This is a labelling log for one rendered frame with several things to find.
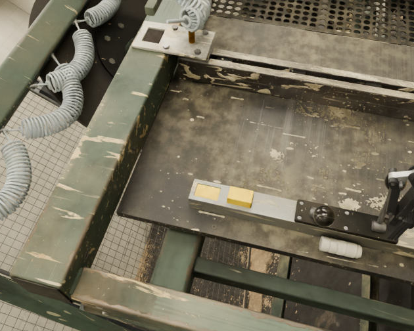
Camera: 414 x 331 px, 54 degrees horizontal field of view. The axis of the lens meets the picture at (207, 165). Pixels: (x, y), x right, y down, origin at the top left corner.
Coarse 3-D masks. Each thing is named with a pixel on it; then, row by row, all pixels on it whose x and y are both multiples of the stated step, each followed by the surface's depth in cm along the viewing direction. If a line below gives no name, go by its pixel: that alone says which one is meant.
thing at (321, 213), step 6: (312, 210) 80; (318, 210) 70; (324, 210) 69; (330, 210) 69; (312, 216) 80; (318, 216) 69; (324, 216) 69; (330, 216) 69; (318, 222) 69; (324, 222) 69; (330, 222) 69
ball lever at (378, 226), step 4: (384, 180) 75; (404, 184) 72; (388, 188) 74; (400, 188) 73; (384, 204) 76; (384, 208) 76; (380, 212) 77; (384, 212) 77; (380, 216) 77; (384, 216) 77; (380, 220) 78; (372, 224) 78; (376, 224) 78; (380, 224) 78; (384, 224) 78; (372, 228) 78; (376, 228) 78; (380, 228) 78; (384, 228) 78
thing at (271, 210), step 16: (192, 192) 85; (224, 192) 85; (256, 192) 85; (208, 208) 85; (224, 208) 84; (240, 208) 83; (256, 208) 83; (272, 208) 83; (288, 208) 82; (272, 224) 84; (288, 224) 82; (304, 224) 81; (352, 240) 81; (368, 240) 79; (400, 240) 78
